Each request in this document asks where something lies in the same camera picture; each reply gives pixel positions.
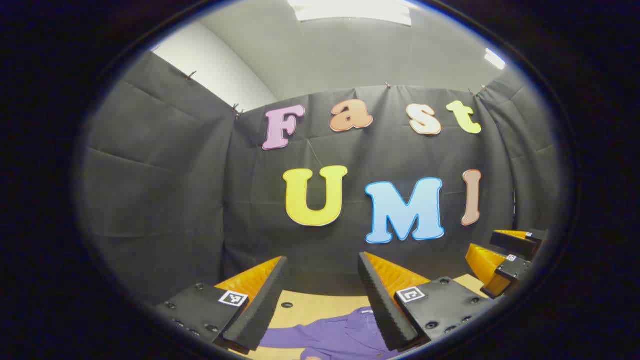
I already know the purple shirt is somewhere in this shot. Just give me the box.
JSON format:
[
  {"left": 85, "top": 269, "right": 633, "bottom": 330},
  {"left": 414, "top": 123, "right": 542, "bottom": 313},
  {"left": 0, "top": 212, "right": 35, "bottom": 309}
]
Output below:
[{"left": 257, "top": 306, "right": 401, "bottom": 360}]

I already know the ceiling light panel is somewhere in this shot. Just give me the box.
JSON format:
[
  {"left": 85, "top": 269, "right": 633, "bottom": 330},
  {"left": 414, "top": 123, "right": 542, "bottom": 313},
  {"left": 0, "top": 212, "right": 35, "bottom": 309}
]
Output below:
[
  {"left": 287, "top": 0, "right": 413, "bottom": 27},
  {"left": 484, "top": 48, "right": 507, "bottom": 71}
]

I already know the black backdrop cloth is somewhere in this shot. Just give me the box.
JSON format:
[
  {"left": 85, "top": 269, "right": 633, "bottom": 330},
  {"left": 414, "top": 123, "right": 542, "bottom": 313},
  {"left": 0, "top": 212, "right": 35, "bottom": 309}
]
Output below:
[{"left": 80, "top": 50, "right": 561, "bottom": 306}]

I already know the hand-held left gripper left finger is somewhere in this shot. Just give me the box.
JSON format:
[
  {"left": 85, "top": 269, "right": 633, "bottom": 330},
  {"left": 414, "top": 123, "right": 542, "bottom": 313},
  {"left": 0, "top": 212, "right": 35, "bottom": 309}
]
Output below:
[{"left": 152, "top": 256, "right": 290, "bottom": 357}]

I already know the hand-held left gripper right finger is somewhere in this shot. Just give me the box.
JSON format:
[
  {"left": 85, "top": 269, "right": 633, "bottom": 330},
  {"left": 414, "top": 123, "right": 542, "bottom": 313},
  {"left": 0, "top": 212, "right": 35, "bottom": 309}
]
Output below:
[{"left": 357, "top": 251, "right": 503, "bottom": 352}]

